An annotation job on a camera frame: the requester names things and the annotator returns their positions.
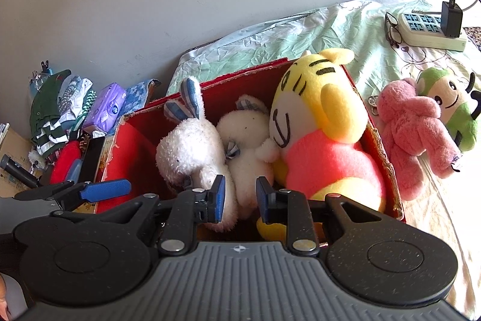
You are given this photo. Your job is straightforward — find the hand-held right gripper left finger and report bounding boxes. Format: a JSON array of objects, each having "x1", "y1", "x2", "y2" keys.
[{"x1": 101, "y1": 174, "x2": 227, "y2": 257}]

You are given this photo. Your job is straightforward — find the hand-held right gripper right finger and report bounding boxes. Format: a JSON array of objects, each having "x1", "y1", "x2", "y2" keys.
[{"x1": 256, "y1": 176, "x2": 384, "y2": 255}]

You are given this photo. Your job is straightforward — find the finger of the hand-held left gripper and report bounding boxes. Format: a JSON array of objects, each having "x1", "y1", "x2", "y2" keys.
[
  {"x1": 51, "y1": 178, "x2": 132, "y2": 212},
  {"x1": 14, "y1": 180, "x2": 76, "y2": 202}
]

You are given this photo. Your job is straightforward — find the red cardboard box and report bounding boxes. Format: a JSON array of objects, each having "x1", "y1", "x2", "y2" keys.
[{"x1": 94, "y1": 58, "x2": 406, "y2": 242}]

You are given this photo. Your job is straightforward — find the yellow tiger plush toy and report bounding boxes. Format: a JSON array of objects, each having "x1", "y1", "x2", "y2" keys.
[{"x1": 256, "y1": 48, "x2": 388, "y2": 241}]

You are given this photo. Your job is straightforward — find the pink bear plush toy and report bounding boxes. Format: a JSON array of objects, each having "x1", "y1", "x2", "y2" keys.
[{"x1": 376, "y1": 78, "x2": 464, "y2": 201}]

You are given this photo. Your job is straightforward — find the green plush toy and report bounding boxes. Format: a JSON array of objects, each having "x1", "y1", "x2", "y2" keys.
[{"x1": 415, "y1": 66, "x2": 481, "y2": 152}]

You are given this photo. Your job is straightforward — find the small white fluffy toy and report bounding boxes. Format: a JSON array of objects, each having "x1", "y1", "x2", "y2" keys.
[{"x1": 28, "y1": 150, "x2": 46, "y2": 171}]

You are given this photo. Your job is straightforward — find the black flat box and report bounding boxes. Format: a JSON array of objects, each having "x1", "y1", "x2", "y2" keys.
[{"x1": 77, "y1": 135, "x2": 108, "y2": 183}]

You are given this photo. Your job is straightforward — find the red cloth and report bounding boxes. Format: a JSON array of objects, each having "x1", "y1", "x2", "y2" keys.
[{"x1": 49, "y1": 140, "x2": 82, "y2": 186}]

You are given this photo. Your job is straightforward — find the brown cardboard box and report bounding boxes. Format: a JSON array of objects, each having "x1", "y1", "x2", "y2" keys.
[{"x1": 0, "y1": 127, "x2": 38, "y2": 197}]

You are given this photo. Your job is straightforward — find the purple packet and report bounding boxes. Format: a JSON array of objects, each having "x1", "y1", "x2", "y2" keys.
[{"x1": 82, "y1": 82, "x2": 126, "y2": 135}]

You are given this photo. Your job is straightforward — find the dark green striped garment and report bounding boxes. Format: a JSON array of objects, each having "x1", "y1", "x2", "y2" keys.
[{"x1": 29, "y1": 70, "x2": 72, "y2": 156}]

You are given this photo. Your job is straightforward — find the blue checkered cloth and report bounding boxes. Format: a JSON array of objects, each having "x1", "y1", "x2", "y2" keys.
[{"x1": 122, "y1": 78, "x2": 162, "y2": 115}]

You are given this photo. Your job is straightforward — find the white patterned cloth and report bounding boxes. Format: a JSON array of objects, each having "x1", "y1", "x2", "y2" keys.
[{"x1": 58, "y1": 75, "x2": 96, "y2": 130}]

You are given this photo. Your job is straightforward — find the blue clip bottle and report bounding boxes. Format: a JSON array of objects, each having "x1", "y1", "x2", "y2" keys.
[{"x1": 28, "y1": 60, "x2": 53, "y2": 96}]

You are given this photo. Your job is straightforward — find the black eyeglasses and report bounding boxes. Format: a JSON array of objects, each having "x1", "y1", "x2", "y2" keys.
[{"x1": 384, "y1": 12, "x2": 403, "y2": 48}]

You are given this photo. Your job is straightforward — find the white power strip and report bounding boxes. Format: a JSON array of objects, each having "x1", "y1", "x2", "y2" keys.
[{"x1": 396, "y1": 11, "x2": 468, "y2": 51}]

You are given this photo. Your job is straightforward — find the black charger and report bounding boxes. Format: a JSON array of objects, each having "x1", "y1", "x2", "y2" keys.
[{"x1": 440, "y1": 1, "x2": 464, "y2": 39}]

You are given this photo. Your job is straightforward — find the black handle tool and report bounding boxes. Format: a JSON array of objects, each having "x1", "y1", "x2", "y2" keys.
[{"x1": 0, "y1": 154, "x2": 40, "y2": 190}]

